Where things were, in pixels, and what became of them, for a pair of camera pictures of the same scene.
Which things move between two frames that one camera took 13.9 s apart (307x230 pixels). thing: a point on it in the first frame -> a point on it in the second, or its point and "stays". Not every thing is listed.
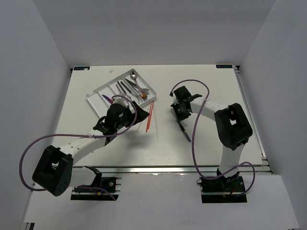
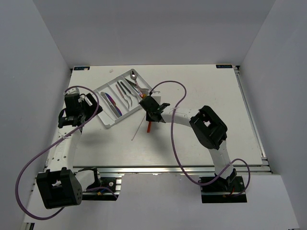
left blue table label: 81,68 stays
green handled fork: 134,95 stays
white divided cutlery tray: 131,86 stays
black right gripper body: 181,115 -> 148,118
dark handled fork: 123,91 stays
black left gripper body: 126,119 -> 86,109
